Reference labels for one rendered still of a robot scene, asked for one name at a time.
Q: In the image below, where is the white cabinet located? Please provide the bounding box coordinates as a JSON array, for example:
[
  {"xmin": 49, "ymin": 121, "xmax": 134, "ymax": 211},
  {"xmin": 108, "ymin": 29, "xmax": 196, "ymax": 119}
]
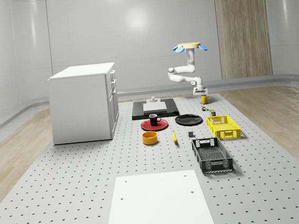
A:
[{"xmin": 46, "ymin": 61, "xmax": 123, "ymax": 146}]

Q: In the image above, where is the yellow bowl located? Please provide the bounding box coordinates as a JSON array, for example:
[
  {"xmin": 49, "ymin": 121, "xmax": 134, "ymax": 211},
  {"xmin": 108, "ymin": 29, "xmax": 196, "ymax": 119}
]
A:
[{"xmin": 141, "ymin": 130, "xmax": 160, "ymax": 147}]

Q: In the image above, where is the banana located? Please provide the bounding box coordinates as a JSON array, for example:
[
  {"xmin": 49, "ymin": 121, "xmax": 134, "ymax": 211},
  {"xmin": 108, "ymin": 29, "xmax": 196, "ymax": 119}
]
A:
[{"xmin": 171, "ymin": 130, "xmax": 180, "ymax": 146}]

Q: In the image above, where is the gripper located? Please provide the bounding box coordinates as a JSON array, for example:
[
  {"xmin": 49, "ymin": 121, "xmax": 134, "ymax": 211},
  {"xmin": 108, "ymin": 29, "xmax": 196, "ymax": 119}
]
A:
[{"xmin": 191, "ymin": 85, "xmax": 209, "ymax": 98}]

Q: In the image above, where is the black mug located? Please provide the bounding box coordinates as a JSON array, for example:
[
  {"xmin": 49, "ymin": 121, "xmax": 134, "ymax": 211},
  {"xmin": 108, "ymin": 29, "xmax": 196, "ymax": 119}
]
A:
[{"xmin": 148, "ymin": 112, "xmax": 163, "ymax": 127}]

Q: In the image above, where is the black stove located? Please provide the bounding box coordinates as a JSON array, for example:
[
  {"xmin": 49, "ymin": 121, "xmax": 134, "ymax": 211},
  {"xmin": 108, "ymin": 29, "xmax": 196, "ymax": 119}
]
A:
[{"xmin": 130, "ymin": 93, "xmax": 180, "ymax": 121}]

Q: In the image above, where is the dark grey basket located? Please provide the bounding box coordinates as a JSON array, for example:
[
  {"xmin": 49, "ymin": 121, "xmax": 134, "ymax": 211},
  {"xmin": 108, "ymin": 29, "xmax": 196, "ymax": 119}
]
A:
[{"xmin": 190, "ymin": 135, "xmax": 236, "ymax": 177}]

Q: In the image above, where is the yellow basket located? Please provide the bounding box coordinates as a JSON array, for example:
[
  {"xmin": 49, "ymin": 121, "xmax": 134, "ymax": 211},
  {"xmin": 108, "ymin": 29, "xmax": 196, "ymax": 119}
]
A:
[{"xmin": 206, "ymin": 113, "xmax": 243, "ymax": 142}]

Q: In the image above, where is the black plate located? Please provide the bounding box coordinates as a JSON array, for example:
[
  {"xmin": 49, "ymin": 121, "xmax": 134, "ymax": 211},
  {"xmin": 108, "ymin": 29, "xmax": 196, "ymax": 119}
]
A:
[{"xmin": 173, "ymin": 112, "xmax": 204, "ymax": 128}]

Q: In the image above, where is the red plate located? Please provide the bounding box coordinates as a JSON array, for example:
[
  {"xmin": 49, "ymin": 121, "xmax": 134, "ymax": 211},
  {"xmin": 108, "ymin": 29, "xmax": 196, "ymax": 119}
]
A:
[{"xmin": 140, "ymin": 117, "xmax": 170, "ymax": 133}]

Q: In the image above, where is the white board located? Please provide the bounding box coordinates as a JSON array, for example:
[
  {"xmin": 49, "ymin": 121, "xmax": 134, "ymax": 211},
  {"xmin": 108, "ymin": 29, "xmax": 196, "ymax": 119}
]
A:
[{"xmin": 98, "ymin": 167, "xmax": 217, "ymax": 224}]

